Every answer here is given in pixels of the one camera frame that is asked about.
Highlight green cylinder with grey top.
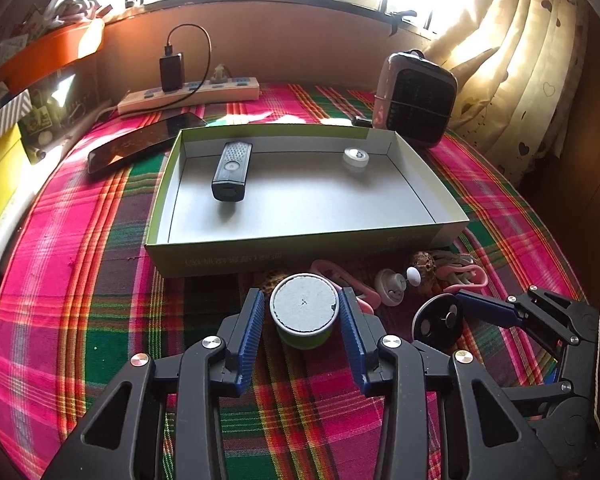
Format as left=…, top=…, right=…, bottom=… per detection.
left=269, top=273, right=341, bottom=351

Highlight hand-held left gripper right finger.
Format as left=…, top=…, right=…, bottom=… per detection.
left=337, top=286, right=563, bottom=480

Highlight small pink grey heater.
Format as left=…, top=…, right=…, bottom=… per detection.
left=371, top=50, right=458, bottom=149

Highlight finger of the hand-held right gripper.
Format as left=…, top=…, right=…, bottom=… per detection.
left=454, top=285, right=600, bottom=361
left=502, top=379, right=596, bottom=421

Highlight black smartphone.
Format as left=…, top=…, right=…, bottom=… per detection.
left=87, top=111, right=208, bottom=176

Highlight small white round case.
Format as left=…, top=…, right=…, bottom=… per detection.
left=342, top=147, right=370, bottom=170

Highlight black charger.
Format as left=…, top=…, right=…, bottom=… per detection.
left=159, top=52, right=186, bottom=93

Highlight white knob hook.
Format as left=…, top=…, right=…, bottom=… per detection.
left=375, top=267, right=423, bottom=307

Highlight black charging cable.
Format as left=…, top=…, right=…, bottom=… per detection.
left=162, top=23, right=213, bottom=92

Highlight black round disc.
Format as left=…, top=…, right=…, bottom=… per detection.
left=411, top=294, right=465, bottom=348

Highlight clear storage case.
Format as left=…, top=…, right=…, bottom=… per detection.
left=17, top=67, right=101, bottom=161

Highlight white plastic packaging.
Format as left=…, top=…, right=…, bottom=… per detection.
left=42, top=0, right=113, bottom=28

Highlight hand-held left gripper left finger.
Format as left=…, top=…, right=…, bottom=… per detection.
left=42, top=287, right=267, bottom=480

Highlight striped box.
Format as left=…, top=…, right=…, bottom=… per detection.
left=0, top=89, right=33, bottom=156

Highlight shallow cardboard box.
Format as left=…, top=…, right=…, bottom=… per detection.
left=145, top=126, right=470, bottom=278

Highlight white power strip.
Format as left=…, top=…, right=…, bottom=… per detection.
left=117, top=76, right=261, bottom=116

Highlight pink and white cable clips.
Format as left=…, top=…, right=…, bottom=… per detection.
left=442, top=266, right=488, bottom=293

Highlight orange tray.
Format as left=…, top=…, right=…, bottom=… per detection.
left=0, top=17, right=106, bottom=93

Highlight yellow box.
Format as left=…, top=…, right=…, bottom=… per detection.
left=0, top=122, right=26, bottom=233

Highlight black rectangular device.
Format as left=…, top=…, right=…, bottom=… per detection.
left=211, top=141, right=254, bottom=204

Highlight cream heart print curtain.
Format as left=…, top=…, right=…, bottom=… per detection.
left=425, top=0, right=593, bottom=186

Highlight walnut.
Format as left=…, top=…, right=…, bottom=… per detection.
left=410, top=251, right=438, bottom=281
left=261, top=270, right=291, bottom=293

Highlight pink clip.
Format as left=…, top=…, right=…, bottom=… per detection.
left=311, top=259, right=381, bottom=311

